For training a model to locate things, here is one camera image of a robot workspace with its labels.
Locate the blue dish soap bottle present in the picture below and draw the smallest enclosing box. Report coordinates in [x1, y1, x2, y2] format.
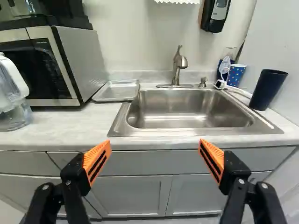
[216, 47, 237, 83]

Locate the clear water jug white handle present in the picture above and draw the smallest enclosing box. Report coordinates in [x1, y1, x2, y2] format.
[0, 52, 34, 132]

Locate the white handled dish brush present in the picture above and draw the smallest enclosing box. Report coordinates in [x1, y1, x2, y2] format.
[214, 79, 253, 98]

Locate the dark blue plastic cup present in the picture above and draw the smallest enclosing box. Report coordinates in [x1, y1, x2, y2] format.
[248, 69, 289, 112]

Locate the metal tray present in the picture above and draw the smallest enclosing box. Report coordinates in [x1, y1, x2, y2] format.
[91, 79, 140, 103]

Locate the silver black microwave oven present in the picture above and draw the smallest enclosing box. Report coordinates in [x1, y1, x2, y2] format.
[0, 25, 108, 107]

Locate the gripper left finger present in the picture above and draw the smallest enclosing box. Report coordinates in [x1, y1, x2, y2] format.
[18, 140, 113, 224]

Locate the black coffee machine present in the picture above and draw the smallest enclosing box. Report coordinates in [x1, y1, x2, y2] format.
[0, 0, 94, 31]

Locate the brushed metal tap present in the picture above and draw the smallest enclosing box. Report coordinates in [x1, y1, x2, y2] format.
[156, 45, 194, 89]

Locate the blue paper cup with dots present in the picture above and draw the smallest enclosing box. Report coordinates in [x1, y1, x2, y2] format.
[227, 63, 248, 87]

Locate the grey kitchen counter with cabinets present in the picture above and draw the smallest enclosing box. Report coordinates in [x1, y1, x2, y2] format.
[0, 70, 299, 219]

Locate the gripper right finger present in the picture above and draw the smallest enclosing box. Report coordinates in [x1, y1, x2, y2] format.
[198, 139, 287, 224]

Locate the stainless steel sink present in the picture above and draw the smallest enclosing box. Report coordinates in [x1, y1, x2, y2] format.
[107, 84, 285, 138]

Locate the white paper towel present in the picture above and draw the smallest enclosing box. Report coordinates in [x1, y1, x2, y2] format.
[154, 0, 201, 5]

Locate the black wall soap dispenser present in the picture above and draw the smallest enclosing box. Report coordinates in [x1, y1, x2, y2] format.
[200, 0, 225, 33]

